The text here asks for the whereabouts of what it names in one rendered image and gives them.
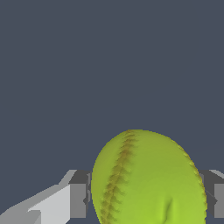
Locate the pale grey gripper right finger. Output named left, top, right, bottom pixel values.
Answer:
left=199, top=169, right=224, bottom=219

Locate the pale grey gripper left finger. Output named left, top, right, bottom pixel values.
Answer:
left=0, top=169, right=93, bottom=224

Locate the yellow-green stitched softball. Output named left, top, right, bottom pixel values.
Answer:
left=90, top=129, right=208, bottom=224

